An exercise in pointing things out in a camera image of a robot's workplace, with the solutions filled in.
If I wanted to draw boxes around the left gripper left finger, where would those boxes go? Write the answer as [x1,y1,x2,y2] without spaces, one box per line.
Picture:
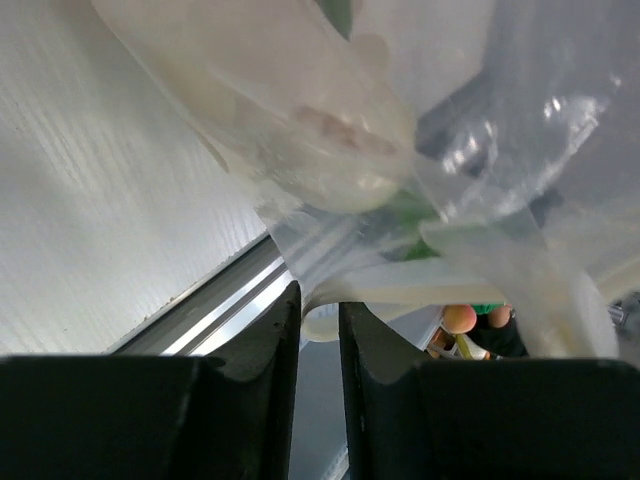
[1,283,301,479]

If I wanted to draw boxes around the clear zip top bag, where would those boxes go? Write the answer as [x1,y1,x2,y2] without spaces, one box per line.
[95,1,639,357]

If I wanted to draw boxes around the aluminium mounting rail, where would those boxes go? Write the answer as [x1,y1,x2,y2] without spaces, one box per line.
[110,236,292,356]

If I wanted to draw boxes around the white toy radish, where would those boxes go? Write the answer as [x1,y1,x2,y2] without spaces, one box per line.
[156,24,428,259]

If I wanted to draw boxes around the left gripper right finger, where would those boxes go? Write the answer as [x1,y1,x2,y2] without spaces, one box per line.
[339,303,639,479]

